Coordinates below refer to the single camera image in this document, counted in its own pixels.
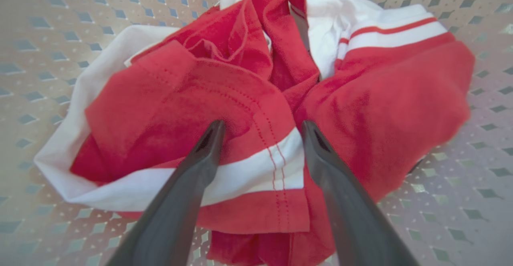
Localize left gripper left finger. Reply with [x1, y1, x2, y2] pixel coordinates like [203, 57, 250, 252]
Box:
[106, 120, 226, 266]

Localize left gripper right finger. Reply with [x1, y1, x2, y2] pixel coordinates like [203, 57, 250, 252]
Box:
[301, 121, 419, 266]

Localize white perforated laundry basket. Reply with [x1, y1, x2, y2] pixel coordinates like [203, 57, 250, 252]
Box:
[0, 0, 513, 266]

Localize red garment with white stripes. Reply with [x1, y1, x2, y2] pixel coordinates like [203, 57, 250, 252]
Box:
[206, 0, 476, 266]

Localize red shorts with white trim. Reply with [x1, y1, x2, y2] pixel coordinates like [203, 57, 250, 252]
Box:
[34, 0, 311, 234]

